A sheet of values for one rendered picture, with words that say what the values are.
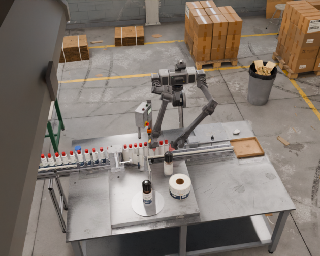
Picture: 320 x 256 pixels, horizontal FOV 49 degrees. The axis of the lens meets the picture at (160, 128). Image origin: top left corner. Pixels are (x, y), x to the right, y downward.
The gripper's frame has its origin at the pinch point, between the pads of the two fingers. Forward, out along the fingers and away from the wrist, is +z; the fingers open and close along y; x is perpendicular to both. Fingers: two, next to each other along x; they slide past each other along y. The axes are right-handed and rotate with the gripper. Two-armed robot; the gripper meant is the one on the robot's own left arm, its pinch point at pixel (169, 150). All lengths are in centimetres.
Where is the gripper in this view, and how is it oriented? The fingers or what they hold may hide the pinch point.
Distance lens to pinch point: 368.8
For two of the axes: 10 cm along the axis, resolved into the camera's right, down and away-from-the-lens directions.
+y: 1.6, 6.3, -7.6
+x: 7.9, 3.7, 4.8
